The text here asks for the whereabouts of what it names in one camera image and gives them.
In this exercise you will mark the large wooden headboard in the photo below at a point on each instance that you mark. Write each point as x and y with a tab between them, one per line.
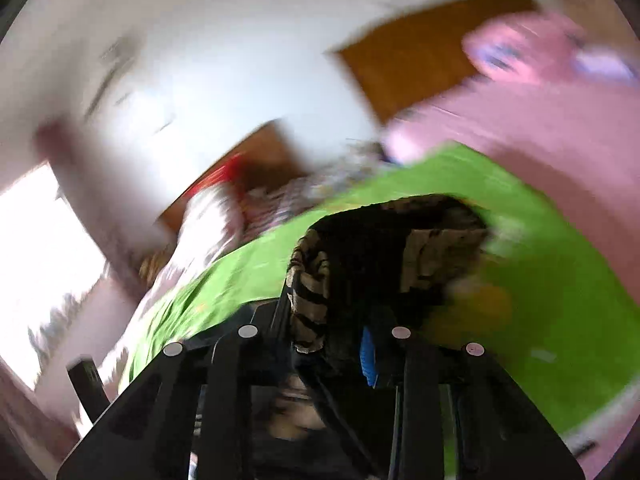
425	55

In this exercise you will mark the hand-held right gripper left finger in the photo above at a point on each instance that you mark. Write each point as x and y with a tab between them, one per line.
235	360

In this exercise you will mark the black rose print pants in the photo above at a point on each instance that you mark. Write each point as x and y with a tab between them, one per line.
360	260

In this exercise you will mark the white wall air conditioner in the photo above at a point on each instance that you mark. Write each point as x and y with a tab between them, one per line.
112	75

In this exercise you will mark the mauve curtain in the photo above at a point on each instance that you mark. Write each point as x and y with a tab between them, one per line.
25	410
100	185

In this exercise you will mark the checkered cloth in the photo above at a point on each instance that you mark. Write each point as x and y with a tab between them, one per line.
295	195

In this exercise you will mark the red patterned pillow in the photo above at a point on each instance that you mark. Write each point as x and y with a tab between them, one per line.
220	177

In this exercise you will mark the bright window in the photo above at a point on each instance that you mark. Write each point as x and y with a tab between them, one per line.
45	260

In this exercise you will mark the green printed blanket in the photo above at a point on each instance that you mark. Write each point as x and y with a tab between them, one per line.
550	285

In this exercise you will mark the folded pink quilt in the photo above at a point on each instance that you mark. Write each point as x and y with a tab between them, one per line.
540	45

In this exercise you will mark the white floral quilt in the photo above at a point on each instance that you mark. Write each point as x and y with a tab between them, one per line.
200	230

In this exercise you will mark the pink bed sheet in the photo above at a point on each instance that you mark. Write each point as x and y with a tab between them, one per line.
575	135

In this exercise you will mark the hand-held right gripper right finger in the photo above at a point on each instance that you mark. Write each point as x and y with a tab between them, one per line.
368	360

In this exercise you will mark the small wooden headboard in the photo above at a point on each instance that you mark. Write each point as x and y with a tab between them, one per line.
265	150

